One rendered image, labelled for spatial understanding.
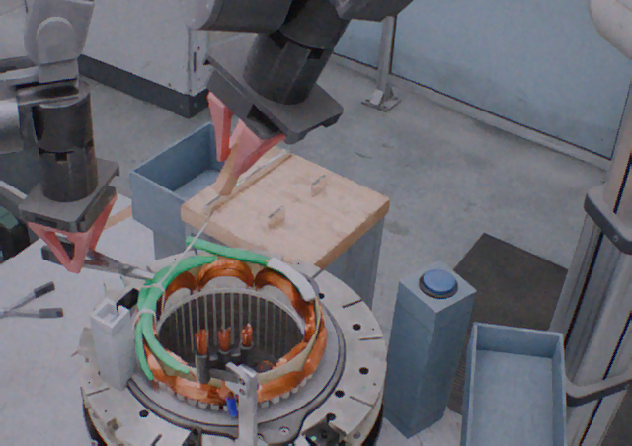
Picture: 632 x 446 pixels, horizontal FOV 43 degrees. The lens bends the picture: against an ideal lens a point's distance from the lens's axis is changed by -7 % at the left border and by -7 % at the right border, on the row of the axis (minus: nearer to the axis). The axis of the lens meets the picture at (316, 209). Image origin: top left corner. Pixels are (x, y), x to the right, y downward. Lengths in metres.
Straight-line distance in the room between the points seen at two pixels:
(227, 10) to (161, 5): 2.64
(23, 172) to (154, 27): 1.02
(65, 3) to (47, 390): 0.70
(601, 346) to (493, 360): 0.17
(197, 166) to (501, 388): 0.58
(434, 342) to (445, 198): 1.95
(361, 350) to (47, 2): 0.47
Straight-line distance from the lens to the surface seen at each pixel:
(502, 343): 1.01
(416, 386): 1.14
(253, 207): 1.11
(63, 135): 0.77
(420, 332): 1.08
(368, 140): 3.26
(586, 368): 1.13
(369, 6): 0.56
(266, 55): 0.63
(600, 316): 1.07
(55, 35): 0.74
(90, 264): 0.87
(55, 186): 0.81
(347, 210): 1.12
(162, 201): 1.16
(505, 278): 2.71
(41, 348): 1.35
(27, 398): 1.28
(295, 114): 0.65
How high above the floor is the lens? 1.74
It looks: 37 degrees down
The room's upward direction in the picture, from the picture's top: 4 degrees clockwise
